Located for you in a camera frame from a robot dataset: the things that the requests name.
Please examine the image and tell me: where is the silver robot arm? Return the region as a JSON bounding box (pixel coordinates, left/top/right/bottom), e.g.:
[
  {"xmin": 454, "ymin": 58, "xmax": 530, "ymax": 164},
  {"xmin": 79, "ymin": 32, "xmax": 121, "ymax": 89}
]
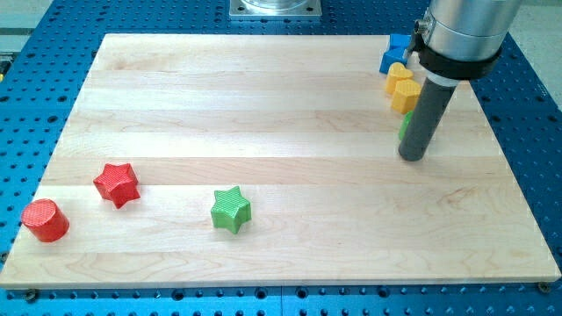
[{"xmin": 407, "ymin": 0, "xmax": 522, "ymax": 87}]

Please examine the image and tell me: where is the green star block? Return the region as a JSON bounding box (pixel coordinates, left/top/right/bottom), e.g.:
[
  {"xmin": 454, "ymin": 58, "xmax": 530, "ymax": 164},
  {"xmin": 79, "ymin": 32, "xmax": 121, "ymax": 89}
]
[{"xmin": 211, "ymin": 186, "xmax": 252, "ymax": 234}]

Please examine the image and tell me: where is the green circle block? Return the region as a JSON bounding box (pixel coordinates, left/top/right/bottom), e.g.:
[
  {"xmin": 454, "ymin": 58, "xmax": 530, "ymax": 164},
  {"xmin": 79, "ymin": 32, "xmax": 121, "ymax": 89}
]
[{"xmin": 399, "ymin": 111, "xmax": 413, "ymax": 140}]

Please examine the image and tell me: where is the red star block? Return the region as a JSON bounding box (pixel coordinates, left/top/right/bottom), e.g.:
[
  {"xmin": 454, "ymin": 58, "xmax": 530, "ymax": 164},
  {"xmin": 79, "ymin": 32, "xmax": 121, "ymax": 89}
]
[{"xmin": 93, "ymin": 163, "xmax": 141, "ymax": 209}]

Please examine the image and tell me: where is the yellow pentagon block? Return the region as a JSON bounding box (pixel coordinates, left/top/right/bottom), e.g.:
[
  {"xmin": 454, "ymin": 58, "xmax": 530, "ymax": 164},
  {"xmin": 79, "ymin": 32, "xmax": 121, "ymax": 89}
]
[{"xmin": 391, "ymin": 79, "xmax": 422, "ymax": 114}]

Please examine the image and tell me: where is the yellow heart block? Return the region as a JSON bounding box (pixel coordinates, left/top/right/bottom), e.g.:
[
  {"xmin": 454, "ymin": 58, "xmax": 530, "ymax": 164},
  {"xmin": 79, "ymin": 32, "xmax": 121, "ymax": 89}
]
[{"xmin": 385, "ymin": 62, "xmax": 414, "ymax": 94}]

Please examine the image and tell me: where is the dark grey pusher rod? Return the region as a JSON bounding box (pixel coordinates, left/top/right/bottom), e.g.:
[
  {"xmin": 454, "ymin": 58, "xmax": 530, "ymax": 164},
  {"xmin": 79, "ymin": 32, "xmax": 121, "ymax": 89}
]
[{"xmin": 399, "ymin": 72, "xmax": 459, "ymax": 162}]

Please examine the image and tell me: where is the blue block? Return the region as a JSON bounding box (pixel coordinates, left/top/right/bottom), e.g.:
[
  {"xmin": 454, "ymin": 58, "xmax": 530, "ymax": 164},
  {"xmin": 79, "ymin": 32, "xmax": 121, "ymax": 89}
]
[{"xmin": 379, "ymin": 33, "xmax": 411, "ymax": 74}]

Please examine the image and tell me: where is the red cylinder block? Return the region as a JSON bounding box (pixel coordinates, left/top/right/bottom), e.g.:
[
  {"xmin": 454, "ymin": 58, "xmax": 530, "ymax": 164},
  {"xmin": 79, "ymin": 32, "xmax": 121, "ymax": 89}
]
[{"xmin": 21, "ymin": 198, "xmax": 69, "ymax": 242}]

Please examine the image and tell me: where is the blue perforated table plate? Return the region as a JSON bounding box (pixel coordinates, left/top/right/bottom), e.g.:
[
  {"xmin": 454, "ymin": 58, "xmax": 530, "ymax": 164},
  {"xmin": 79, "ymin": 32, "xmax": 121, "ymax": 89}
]
[{"xmin": 1, "ymin": 0, "xmax": 561, "ymax": 315}]

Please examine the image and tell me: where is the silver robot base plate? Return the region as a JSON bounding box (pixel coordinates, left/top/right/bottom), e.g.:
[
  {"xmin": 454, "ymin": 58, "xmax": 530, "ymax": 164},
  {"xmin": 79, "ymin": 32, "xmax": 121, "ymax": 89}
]
[{"xmin": 229, "ymin": 0, "xmax": 322, "ymax": 18}]

